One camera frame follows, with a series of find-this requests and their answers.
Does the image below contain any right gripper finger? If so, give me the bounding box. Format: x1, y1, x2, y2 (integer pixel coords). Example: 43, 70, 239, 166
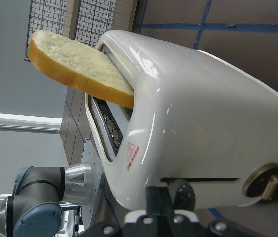
145, 186, 174, 216

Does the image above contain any white toaster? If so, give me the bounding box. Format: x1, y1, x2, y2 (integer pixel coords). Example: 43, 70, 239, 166
85, 30, 278, 210

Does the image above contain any bread slice in toaster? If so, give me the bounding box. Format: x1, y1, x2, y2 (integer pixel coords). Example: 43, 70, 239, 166
28, 30, 134, 109

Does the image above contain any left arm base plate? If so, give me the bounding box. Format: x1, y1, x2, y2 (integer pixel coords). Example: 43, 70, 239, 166
75, 139, 105, 229

